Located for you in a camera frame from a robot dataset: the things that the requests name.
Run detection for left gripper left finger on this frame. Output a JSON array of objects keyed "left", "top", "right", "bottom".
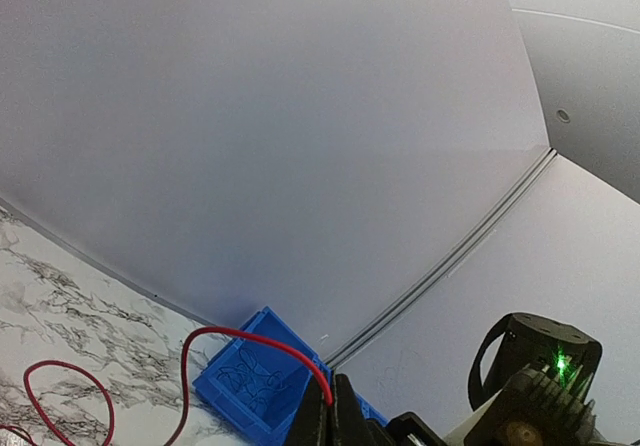
[{"left": 284, "top": 379, "right": 330, "bottom": 446}]

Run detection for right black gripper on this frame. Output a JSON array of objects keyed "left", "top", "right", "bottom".
[{"left": 444, "top": 312, "right": 603, "bottom": 445}]

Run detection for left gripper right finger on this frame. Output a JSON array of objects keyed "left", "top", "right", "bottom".
[{"left": 330, "top": 374, "right": 394, "bottom": 446}]

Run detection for red wire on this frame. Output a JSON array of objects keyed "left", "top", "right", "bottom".
[{"left": 0, "top": 326, "right": 335, "bottom": 446}]

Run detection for blue three-compartment bin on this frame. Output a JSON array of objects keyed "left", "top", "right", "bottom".
[{"left": 192, "top": 305, "right": 390, "bottom": 446}]

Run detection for black wires in bin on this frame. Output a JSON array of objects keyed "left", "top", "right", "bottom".
[{"left": 215, "top": 350, "right": 296, "bottom": 415}]

